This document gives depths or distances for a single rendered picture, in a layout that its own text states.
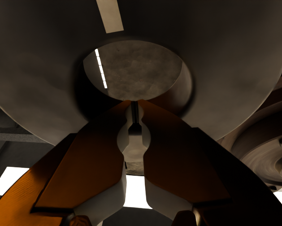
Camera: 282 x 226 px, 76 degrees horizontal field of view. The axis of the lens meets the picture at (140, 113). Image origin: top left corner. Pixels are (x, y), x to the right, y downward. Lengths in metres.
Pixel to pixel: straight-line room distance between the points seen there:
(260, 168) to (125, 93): 0.41
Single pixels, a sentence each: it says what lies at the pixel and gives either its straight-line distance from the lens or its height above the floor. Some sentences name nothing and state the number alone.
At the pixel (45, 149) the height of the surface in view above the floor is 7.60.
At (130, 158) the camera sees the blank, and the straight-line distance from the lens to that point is 0.16.
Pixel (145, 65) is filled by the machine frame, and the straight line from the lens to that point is 0.52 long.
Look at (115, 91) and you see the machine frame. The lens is 0.59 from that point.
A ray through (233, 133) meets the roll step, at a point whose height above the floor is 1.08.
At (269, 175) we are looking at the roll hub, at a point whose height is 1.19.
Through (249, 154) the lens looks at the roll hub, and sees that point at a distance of 0.41.
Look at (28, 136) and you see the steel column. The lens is 6.59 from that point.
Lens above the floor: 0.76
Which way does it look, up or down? 47 degrees up
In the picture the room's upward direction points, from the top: 175 degrees clockwise
